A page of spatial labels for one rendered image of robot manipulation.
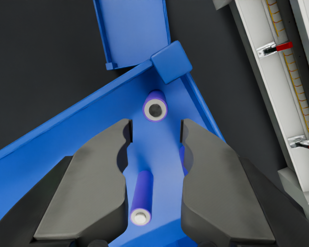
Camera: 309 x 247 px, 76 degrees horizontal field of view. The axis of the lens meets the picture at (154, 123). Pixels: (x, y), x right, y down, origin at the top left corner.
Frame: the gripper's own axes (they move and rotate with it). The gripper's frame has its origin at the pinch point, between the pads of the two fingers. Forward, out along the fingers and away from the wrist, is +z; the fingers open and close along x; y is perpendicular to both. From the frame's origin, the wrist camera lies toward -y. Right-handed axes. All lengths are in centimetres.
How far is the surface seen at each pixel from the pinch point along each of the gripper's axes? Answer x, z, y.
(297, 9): 22.6, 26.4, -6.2
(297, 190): 45, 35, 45
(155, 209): -0.3, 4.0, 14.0
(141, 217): -1.2, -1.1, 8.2
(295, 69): 34, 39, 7
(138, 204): -1.5, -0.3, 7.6
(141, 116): -1.6, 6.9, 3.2
